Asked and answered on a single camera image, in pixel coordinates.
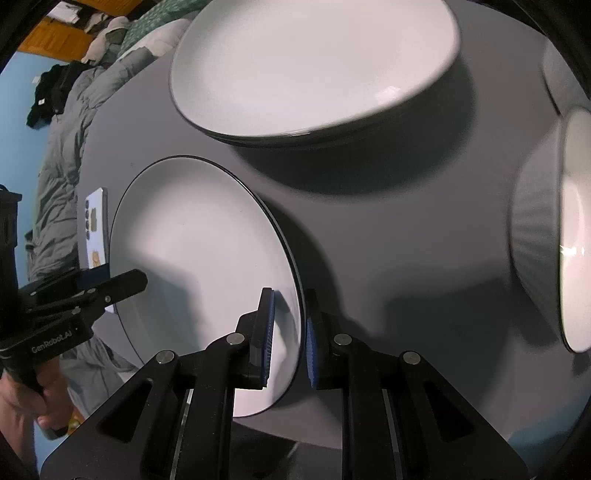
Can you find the white pillow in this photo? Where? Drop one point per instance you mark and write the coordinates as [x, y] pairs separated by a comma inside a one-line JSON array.
[[161, 38]]

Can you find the teal patterned bedding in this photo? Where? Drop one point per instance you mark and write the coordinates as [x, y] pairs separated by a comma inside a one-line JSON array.
[[157, 18]]

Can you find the wooden furniture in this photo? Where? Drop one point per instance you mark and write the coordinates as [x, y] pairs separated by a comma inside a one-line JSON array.
[[51, 44]]

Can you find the white plate with dark rim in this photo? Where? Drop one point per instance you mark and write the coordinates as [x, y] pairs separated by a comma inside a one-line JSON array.
[[314, 69], [277, 142], [198, 258]]

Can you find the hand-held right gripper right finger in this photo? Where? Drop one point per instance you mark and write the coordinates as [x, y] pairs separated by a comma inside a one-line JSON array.
[[314, 355]]

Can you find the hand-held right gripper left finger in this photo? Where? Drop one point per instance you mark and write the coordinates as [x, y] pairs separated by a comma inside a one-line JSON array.
[[267, 339]]

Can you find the beige cloth pile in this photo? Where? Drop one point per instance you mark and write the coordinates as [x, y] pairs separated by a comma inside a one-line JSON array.
[[104, 44]]

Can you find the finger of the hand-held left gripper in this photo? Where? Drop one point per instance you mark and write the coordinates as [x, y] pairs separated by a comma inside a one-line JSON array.
[[92, 276], [122, 284]]

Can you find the white smartphone with stickers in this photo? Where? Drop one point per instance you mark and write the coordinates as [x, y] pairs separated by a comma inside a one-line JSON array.
[[97, 230]]

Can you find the black clothes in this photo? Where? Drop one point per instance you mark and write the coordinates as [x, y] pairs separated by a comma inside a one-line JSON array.
[[51, 92]]

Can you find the grey duvet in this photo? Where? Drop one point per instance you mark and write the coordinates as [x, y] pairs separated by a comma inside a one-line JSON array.
[[60, 184]]

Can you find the white bowl black rim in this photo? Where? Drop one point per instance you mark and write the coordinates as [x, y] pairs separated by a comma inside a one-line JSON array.
[[535, 240]]

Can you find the person's left hand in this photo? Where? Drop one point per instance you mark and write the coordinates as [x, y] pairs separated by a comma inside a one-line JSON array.
[[51, 410]]

